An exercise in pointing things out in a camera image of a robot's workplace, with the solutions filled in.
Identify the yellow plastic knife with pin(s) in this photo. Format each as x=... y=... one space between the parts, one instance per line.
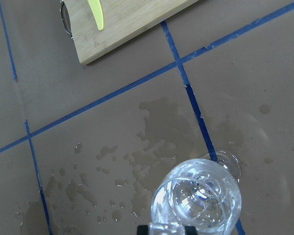
x=97 y=12

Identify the clear wine glass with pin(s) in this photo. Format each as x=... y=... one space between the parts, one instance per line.
x=201 y=193

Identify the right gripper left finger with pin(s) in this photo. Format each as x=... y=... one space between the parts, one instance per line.
x=142 y=230

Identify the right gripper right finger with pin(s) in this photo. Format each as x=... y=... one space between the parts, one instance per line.
x=190 y=230

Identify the bamboo cutting board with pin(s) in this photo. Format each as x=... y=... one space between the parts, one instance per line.
x=123 y=20

